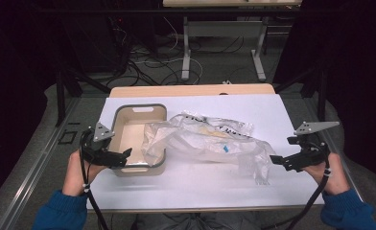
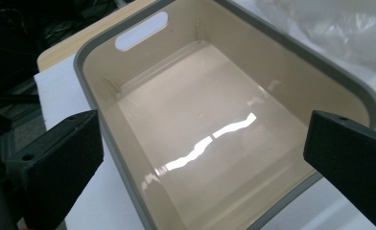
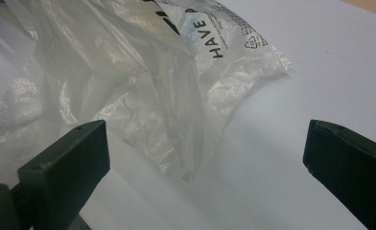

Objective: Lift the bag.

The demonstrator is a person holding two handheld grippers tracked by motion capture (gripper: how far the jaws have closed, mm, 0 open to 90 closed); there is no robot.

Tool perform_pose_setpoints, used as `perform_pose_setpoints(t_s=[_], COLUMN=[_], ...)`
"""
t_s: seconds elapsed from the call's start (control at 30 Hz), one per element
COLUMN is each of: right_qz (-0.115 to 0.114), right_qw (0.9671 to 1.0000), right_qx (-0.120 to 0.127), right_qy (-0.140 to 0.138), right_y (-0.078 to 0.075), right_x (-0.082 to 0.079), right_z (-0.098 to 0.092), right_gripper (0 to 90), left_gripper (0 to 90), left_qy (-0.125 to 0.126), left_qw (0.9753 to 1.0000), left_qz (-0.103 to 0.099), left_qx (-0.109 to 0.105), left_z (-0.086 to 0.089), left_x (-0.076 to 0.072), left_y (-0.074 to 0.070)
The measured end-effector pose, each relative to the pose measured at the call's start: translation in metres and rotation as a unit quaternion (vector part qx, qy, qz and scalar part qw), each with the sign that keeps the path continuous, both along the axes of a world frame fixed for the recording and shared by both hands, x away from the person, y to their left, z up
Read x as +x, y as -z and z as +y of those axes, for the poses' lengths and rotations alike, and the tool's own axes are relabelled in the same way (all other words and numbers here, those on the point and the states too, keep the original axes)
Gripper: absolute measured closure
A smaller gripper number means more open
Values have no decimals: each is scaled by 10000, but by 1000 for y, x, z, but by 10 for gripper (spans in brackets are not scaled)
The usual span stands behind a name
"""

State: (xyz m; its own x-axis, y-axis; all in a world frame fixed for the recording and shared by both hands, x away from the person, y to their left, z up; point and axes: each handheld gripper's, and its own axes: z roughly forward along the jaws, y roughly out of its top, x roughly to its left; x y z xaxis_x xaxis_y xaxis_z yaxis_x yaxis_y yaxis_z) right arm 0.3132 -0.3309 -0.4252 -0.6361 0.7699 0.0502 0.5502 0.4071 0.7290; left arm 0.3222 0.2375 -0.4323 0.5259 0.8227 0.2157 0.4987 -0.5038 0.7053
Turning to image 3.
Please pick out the white table mat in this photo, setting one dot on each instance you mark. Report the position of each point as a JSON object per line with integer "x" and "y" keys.
{"x": 304, "y": 80}

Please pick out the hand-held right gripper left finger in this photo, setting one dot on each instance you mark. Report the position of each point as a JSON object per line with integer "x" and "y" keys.
{"x": 67, "y": 166}

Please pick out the clear plastic bag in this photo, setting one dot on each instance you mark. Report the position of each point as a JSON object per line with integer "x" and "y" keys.
{"x": 112, "y": 80}

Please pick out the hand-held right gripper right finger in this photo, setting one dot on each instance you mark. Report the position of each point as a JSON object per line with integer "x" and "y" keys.
{"x": 352, "y": 169}

